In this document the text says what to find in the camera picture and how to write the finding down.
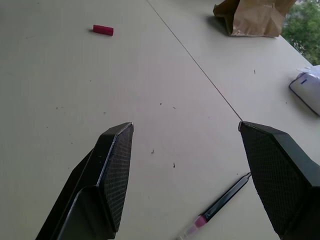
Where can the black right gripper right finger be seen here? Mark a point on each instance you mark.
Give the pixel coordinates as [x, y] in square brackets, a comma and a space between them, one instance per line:
[280, 175]

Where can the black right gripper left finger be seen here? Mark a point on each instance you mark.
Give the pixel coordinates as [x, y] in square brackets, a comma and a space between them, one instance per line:
[100, 180]

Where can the black and clear pen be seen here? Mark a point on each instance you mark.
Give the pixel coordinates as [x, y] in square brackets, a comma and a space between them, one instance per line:
[220, 205]

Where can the pink marker cap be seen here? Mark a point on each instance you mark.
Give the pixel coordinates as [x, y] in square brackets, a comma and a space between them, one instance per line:
[103, 29]

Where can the white device with dark edge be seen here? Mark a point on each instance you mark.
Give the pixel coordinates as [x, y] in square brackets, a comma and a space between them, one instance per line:
[307, 90]

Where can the brown paper bag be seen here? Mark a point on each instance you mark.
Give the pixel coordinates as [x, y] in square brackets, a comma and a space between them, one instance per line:
[252, 17]

